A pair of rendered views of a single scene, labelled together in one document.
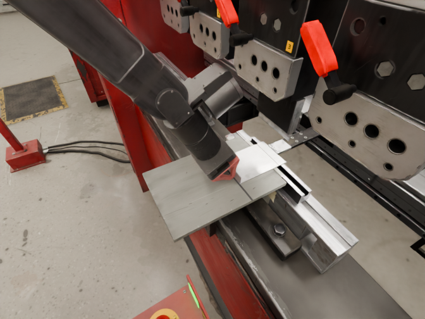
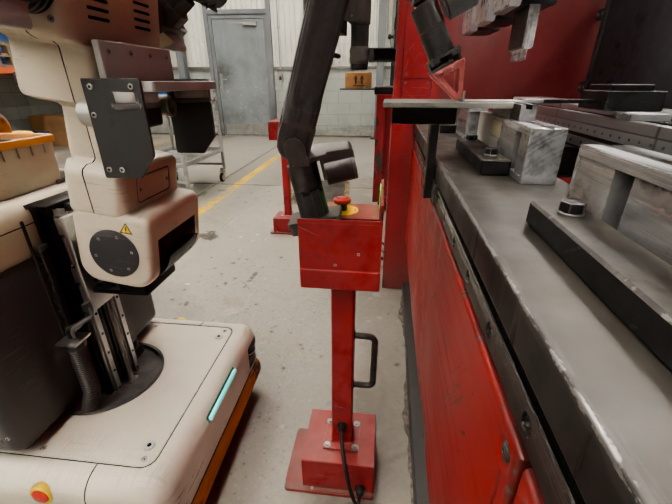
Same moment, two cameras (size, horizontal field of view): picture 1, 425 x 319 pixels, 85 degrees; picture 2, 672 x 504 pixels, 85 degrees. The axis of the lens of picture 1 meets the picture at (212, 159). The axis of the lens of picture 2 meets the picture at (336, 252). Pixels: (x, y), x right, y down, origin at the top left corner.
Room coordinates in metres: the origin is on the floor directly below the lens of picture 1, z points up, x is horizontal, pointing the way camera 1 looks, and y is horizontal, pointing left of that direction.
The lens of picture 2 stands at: (-0.54, -0.36, 1.04)
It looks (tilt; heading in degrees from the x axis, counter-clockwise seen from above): 25 degrees down; 37
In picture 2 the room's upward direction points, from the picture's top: straight up
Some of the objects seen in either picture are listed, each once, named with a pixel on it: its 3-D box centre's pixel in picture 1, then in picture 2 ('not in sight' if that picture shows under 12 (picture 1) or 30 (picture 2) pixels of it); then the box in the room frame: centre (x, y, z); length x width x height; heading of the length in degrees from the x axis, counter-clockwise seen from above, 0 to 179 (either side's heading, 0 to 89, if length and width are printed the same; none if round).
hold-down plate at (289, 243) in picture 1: (251, 202); (478, 154); (0.34, -0.10, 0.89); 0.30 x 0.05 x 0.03; 30
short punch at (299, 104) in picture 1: (277, 109); (521, 35); (0.40, -0.13, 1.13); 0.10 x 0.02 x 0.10; 30
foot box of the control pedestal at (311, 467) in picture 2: not in sight; (332, 448); (0.04, 0.10, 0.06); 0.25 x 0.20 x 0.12; 120
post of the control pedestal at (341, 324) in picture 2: not in sight; (343, 361); (0.06, 0.07, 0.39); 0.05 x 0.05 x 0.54; 30
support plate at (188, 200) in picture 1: (212, 179); (441, 103); (0.33, 0.00, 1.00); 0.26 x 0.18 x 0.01; 120
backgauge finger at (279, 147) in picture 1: (312, 130); (582, 96); (0.48, -0.26, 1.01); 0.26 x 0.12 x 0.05; 120
